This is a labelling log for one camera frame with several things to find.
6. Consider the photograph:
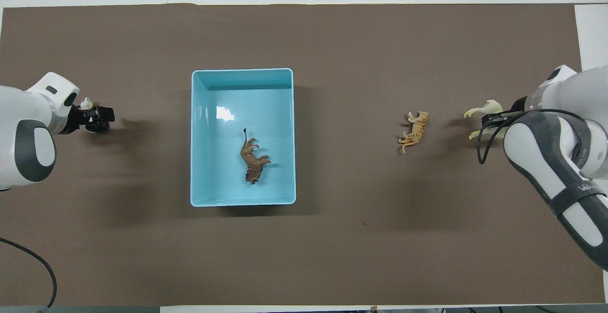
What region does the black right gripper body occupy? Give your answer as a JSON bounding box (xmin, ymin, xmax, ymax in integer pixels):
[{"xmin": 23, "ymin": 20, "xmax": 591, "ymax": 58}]
[{"xmin": 494, "ymin": 95, "xmax": 529, "ymax": 125}]

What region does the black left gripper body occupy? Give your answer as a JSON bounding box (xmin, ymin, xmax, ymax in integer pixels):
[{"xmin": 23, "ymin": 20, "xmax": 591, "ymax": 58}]
[{"xmin": 60, "ymin": 104, "xmax": 98, "ymax": 135}]

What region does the cream horse toy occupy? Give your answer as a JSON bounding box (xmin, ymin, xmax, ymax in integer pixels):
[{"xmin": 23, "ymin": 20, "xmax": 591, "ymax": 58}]
[{"xmin": 464, "ymin": 99, "xmax": 505, "ymax": 141}]

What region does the black and white panda toy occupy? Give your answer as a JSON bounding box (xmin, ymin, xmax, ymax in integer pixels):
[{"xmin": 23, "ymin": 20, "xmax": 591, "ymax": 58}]
[{"xmin": 79, "ymin": 96, "xmax": 107, "ymax": 134}]

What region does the orange striped tiger toy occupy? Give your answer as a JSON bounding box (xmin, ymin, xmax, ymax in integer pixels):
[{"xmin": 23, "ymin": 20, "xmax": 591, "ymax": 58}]
[{"xmin": 398, "ymin": 111, "xmax": 429, "ymax": 154}]

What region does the brown lion toy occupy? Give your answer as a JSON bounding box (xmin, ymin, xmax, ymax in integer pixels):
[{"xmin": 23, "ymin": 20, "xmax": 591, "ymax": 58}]
[{"xmin": 239, "ymin": 128, "xmax": 272, "ymax": 186}]

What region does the light blue plastic storage box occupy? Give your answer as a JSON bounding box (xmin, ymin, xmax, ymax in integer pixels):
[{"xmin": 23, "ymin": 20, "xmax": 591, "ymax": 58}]
[{"xmin": 190, "ymin": 68, "xmax": 297, "ymax": 208}]

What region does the brown paper table mat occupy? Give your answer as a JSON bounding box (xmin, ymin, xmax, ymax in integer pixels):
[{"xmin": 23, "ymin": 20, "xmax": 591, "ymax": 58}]
[{"xmin": 0, "ymin": 3, "xmax": 606, "ymax": 307}]

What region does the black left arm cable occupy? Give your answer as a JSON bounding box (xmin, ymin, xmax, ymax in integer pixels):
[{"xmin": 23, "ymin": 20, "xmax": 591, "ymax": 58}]
[{"xmin": 0, "ymin": 237, "xmax": 58, "ymax": 310}]

